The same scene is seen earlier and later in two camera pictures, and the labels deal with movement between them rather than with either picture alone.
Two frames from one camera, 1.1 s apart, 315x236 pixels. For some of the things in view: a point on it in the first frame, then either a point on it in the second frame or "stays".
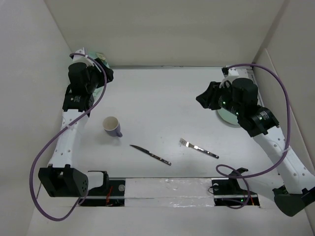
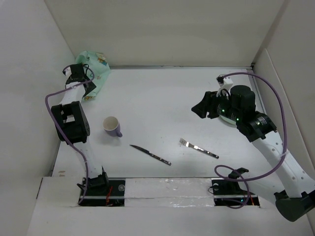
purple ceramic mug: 111,126 stays
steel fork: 183,142 stays
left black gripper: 92,68 to 90,88
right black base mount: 228,192 stays
